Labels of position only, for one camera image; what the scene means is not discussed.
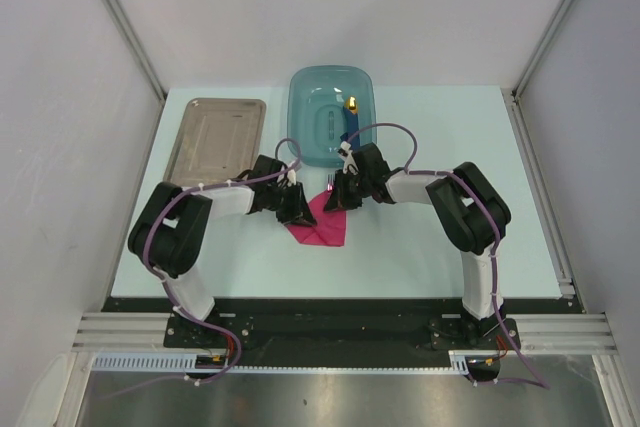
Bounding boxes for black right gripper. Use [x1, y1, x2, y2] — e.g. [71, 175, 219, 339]
[324, 169, 371, 213]

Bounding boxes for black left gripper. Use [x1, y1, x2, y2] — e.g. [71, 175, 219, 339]
[266, 181, 317, 228]

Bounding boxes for pink paper napkin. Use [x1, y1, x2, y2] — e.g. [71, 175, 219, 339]
[286, 191, 347, 247]

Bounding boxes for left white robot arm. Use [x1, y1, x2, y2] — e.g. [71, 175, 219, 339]
[127, 155, 317, 347]

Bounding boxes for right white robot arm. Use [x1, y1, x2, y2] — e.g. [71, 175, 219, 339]
[324, 142, 511, 348]

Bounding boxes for brown metal tray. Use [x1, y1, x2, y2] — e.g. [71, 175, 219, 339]
[164, 97, 266, 187]

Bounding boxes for teal plastic basin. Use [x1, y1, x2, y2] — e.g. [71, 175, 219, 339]
[287, 65, 376, 168]

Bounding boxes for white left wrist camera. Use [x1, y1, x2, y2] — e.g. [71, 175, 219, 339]
[277, 170, 297, 189]

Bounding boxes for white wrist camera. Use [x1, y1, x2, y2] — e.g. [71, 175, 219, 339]
[338, 141, 359, 174]
[277, 170, 297, 189]

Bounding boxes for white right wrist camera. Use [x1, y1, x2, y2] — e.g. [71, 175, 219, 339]
[338, 141, 359, 174]

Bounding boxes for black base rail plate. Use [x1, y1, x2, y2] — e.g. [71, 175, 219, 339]
[102, 297, 583, 369]

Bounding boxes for white slotted cable duct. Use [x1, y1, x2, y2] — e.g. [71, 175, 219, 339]
[93, 353, 197, 372]

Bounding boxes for aluminium front rail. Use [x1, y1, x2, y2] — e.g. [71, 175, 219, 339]
[513, 314, 617, 355]

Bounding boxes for left aluminium frame post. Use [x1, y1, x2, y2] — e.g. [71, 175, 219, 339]
[101, 0, 167, 104]

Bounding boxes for aluminium frame post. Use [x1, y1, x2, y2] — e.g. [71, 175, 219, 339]
[511, 0, 578, 101]
[101, 0, 167, 104]

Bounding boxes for right aluminium frame post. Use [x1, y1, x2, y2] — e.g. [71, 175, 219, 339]
[511, 0, 578, 101]

